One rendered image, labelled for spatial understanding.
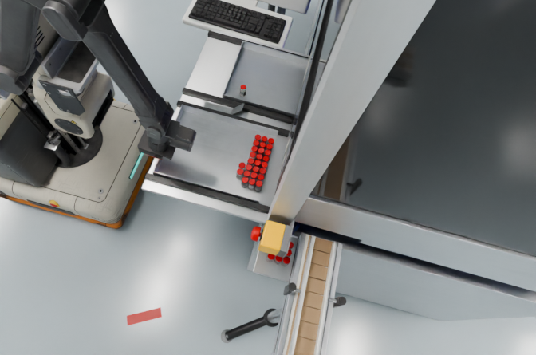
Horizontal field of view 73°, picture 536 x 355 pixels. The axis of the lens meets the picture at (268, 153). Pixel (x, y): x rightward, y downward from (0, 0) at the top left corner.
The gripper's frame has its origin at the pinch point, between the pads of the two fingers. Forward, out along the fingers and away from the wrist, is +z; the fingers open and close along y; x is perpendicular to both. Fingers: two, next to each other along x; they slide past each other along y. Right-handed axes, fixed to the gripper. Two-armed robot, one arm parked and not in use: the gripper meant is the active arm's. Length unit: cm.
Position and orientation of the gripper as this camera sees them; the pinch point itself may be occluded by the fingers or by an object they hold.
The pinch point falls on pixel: (158, 155)
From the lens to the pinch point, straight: 119.3
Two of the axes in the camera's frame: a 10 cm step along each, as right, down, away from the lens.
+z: -2.8, 3.9, 8.8
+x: 2.3, -8.6, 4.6
